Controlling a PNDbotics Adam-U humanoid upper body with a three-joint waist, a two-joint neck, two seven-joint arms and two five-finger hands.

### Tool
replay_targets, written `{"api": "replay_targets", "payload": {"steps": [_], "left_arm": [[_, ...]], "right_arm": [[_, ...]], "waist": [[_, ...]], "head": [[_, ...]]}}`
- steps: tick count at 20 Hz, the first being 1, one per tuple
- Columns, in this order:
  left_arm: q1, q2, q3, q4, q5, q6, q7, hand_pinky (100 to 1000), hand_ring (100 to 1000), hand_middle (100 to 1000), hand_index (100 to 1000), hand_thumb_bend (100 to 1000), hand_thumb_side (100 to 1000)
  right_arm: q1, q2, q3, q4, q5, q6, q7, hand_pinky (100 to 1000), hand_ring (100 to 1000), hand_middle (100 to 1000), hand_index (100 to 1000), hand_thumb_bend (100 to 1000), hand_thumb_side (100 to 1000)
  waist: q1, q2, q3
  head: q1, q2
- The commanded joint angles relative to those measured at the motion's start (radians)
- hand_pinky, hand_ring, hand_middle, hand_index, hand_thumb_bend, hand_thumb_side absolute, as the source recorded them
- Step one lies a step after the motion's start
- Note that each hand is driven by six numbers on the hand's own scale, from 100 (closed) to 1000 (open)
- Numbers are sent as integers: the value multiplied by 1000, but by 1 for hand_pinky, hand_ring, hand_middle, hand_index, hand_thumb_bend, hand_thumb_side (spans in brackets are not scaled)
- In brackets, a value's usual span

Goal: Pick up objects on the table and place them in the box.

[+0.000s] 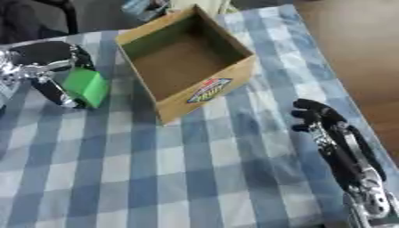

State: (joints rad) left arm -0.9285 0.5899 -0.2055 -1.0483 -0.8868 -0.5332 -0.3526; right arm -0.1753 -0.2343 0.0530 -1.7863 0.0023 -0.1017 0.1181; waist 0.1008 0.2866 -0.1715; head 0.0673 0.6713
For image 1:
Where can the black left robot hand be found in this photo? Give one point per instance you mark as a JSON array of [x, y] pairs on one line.
[[44, 52]]

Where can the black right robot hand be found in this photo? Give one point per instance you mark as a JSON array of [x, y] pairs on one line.
[[324, 117]]

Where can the green block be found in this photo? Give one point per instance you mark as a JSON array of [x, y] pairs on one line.
[[87, 86]]

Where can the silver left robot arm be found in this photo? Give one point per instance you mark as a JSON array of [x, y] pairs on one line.
[[10, 75]]

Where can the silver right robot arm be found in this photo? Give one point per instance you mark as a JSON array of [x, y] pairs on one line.
[[371, 201]]

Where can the tan cardboard box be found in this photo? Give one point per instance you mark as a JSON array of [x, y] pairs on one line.
[[179, 63]]

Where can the black chair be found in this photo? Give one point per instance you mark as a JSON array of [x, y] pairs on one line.
[[28, 17]]

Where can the blue grey bag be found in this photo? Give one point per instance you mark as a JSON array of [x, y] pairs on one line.
[[145, 8]]

